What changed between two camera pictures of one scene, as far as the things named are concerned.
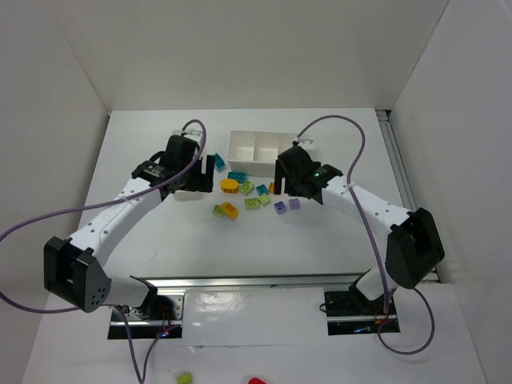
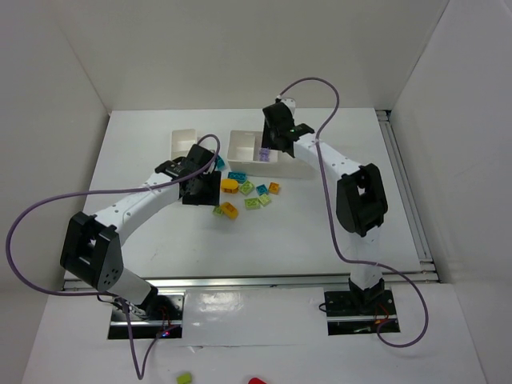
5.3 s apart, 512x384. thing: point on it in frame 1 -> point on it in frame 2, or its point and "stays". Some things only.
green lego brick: (252, 203) stays
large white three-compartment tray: (256, 153) stays
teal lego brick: (241, 177) stays
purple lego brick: (279, 207) -> (264, 157)
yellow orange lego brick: (229, 210) stays
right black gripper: (291, 179) -> (275, 141)
